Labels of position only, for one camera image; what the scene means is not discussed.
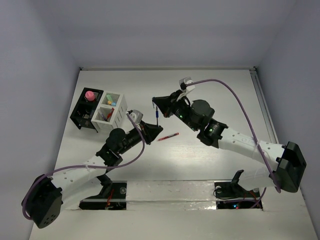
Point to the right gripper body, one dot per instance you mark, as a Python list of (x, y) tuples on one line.
[(181, 108)]

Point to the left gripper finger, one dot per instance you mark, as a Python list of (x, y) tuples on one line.
[(146, 125), (152, 134)]

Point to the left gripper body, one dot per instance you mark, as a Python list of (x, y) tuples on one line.
[(135, 136)]

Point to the blue gel pen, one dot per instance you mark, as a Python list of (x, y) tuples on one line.
[(157, 116)]

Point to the dark red ink pen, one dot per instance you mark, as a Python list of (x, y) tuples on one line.
[(168, 136)]

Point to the red gel pen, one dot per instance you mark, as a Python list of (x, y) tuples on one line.
[(109, 116)]

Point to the green highlighter marker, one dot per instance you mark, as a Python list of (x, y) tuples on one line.
[(109, 97)]

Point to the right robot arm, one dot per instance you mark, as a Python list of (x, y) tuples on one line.
[(284, 165)]

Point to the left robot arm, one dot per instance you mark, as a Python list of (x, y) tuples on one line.
[(65, 187)]

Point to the white slatted organizer container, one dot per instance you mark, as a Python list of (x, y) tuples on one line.
[(118, 115)]

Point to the black organizer container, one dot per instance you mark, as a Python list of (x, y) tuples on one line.
[(84, 109)]

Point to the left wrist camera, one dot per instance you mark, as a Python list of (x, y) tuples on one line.
[(135, 116)]

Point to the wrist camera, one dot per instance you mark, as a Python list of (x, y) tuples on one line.
[(186, 87), (135, 116)]

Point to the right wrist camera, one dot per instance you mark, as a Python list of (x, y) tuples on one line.
[(186, 87)]

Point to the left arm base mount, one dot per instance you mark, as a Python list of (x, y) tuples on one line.
[(110, 198)]

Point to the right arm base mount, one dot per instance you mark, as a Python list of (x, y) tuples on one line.
[(230, 195)]

